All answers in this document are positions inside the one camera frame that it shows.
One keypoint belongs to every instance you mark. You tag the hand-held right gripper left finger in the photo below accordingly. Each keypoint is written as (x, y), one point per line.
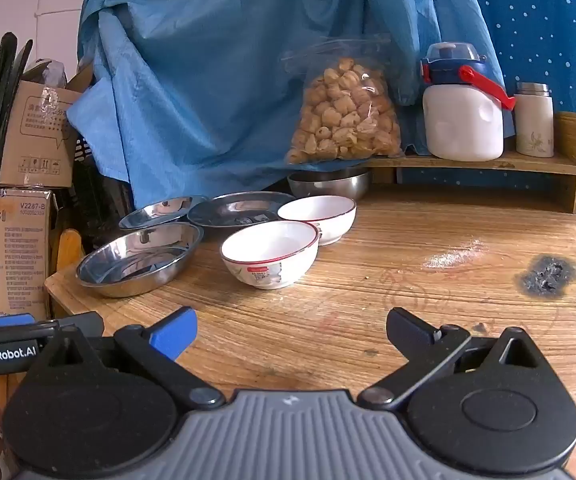
(175, 334)

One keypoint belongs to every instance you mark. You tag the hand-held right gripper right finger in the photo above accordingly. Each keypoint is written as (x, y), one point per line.
(406, 328)

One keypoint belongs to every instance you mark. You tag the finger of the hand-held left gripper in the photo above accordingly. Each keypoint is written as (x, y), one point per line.
(10, 320)

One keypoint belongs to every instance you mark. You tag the deep steel plate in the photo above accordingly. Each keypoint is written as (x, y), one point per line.
(138, 260)

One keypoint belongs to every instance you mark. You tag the white bowl with red rim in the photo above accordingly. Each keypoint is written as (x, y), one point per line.
(318, 215)
(268, 250)

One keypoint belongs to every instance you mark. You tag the steel bowl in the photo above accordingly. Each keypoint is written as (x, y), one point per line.
(328, 186)

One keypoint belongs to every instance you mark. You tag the printed cardboard box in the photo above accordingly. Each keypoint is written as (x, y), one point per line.
(3, 260)

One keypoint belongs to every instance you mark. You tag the plain cardboard box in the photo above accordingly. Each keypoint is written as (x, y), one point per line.
(38, 135)

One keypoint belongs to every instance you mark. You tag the wooden shelf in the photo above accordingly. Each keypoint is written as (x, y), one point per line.
(517, 165)

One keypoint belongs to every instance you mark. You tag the clear bag of snacks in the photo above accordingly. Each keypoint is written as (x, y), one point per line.
(343, 115)

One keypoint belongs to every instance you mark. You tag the white thermos flask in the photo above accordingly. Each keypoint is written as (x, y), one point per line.
(533, 125)

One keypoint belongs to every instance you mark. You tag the grey plastic bag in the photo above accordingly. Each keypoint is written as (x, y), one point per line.
(54, 72)

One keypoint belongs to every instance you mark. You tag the light blue cloth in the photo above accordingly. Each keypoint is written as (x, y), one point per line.
(218, 85)

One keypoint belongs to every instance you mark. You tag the blue polka-dot cloth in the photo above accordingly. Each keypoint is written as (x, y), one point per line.
(542, 25)

